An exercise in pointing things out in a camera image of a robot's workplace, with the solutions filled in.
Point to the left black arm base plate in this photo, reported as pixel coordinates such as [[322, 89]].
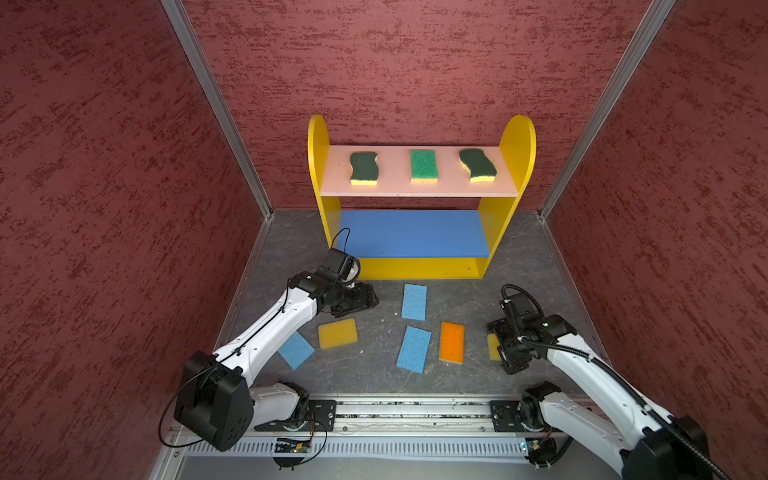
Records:
[[309, 415]]

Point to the pink upper shelf board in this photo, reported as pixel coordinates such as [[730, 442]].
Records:
[[332, 171]]

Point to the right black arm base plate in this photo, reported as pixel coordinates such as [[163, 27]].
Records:
[[515, 416]]

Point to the dark green wavy sponge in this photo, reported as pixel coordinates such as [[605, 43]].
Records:
[[365, 170], [477, 165]]

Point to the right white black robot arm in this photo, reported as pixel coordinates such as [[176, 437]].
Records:
[[633, 435]]

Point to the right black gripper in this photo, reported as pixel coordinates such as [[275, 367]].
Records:
[[511, 361]]

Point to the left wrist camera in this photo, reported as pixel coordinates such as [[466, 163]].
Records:
[[341, 267]]

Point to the bright green rectangular sponge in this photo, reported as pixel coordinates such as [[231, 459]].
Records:
[[423, 166]]

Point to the aluminium corner profile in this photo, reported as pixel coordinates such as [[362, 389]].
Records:
[[648, 28], [187, 37]]

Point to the yellow sponge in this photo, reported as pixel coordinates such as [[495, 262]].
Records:
[[493, 345], [337, 334]]

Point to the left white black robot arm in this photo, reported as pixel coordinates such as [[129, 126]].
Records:
[[216, 399]]

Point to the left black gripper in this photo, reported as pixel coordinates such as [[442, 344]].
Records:
[[364, 300]]

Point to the light blue sponge upper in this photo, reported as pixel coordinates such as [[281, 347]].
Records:
[[414, 302]]

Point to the light blue sponge left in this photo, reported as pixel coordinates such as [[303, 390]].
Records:
[[296, 350]]

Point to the left aluminium corner profile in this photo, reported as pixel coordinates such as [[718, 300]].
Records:
[[187, 37]]

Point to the light blue sponge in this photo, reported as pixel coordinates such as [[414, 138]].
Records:
[[414, 349], [296, 350], [414, 302]]

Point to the orange sponge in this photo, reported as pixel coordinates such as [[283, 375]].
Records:
[[452, 343]]

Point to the right aluminium corner profile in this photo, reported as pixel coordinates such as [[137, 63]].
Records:
[[648, 28]]

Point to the yellow wooden shelf unit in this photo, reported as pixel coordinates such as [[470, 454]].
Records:
[[518, 145]]

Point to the white slotted cable duct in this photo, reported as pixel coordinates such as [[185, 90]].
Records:
[[481, 449]]

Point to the aluminium mounting rail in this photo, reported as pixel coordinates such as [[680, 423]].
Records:
[[381, 415]]

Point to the blue lower shelf board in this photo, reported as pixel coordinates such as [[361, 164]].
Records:
[[415, 234]]

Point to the left small circuit board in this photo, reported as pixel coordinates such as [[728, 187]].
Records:
[[287, 446]]

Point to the light blue sponge middle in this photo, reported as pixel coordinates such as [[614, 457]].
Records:
[[414, 349]]

